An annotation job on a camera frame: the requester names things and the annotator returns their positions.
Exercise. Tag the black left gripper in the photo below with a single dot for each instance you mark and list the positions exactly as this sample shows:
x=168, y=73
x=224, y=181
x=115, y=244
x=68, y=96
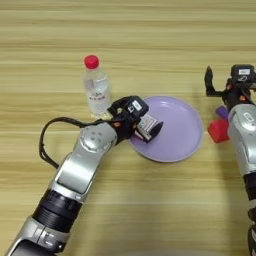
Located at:
x=125, y=128

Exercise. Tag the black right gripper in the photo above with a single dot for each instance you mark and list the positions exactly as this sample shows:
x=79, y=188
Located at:
x=235, y=95

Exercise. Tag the small red and white packet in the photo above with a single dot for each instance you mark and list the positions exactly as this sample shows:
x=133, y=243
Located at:
x=146, y=123

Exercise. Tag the clear bottle with red cap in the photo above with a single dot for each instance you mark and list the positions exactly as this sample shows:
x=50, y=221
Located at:
x=96, y=90

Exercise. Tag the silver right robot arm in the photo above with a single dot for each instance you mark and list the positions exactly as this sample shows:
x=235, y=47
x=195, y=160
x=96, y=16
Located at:
x=245, y=140

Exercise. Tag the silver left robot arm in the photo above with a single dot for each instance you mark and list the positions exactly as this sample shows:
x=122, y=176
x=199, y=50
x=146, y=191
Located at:
x=80, y=166

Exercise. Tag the purple round plate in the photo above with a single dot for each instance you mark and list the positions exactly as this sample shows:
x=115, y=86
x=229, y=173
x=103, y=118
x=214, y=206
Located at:
x=176, y=130

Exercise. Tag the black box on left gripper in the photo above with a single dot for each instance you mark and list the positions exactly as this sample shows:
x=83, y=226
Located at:
x=136, y=106

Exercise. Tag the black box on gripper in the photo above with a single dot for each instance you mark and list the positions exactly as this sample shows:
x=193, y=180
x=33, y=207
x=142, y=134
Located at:
x=243, y=73
x=136, y=106

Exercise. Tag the purple rectangular block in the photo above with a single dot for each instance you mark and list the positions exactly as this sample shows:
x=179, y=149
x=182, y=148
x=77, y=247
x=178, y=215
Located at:
x=222, y=112

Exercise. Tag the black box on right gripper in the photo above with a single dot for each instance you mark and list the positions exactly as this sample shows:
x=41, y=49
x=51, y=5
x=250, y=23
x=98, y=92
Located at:
x=243, y=73

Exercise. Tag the red cube block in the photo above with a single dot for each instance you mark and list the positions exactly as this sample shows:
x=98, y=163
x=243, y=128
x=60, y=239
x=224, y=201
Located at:
x=218, y=130

